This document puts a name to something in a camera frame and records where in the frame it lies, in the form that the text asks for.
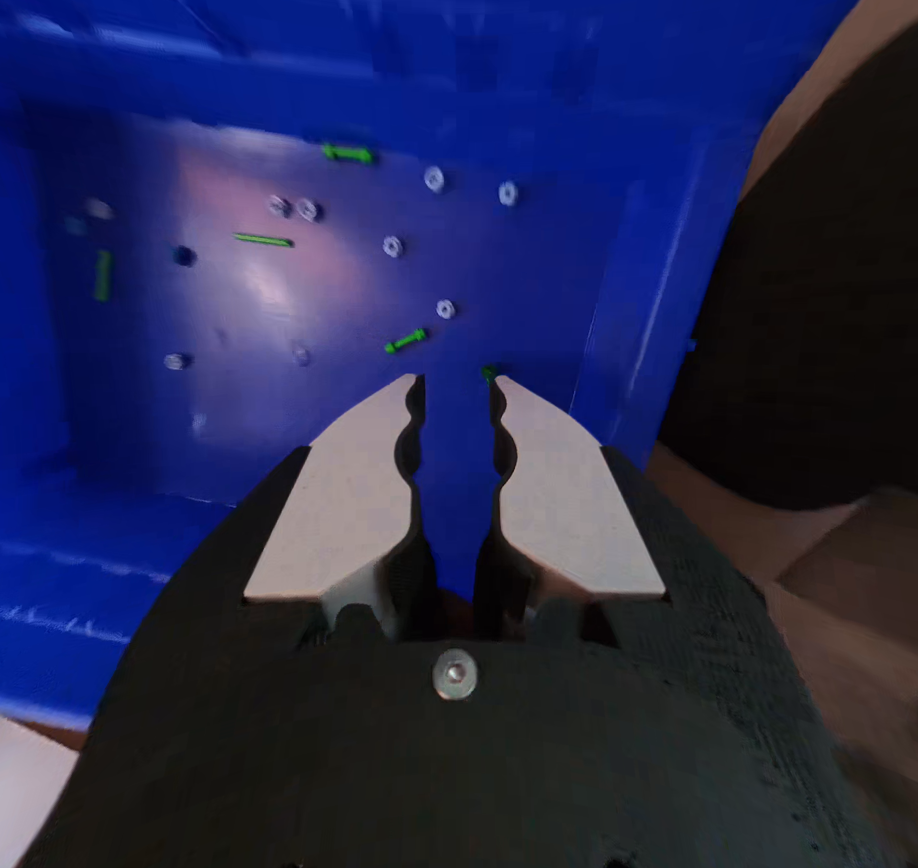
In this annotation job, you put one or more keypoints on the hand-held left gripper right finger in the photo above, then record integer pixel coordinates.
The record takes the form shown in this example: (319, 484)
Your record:
(574, 510)

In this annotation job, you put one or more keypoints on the thin green lego rod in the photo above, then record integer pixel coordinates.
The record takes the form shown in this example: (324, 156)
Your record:
(103, 273)
(264, 240)

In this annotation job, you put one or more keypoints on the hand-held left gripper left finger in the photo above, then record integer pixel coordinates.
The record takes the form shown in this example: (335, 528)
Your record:
(337, 510)

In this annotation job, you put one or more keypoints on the short green lego stalk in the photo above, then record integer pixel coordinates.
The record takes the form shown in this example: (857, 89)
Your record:
(406, 339)
(349, 153)

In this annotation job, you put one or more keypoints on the tiny dark blue lego piece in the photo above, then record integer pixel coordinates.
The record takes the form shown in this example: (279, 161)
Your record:
(182, 254)

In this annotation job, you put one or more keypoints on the large blue plastic bin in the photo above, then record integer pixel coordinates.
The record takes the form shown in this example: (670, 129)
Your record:
(474, 37)

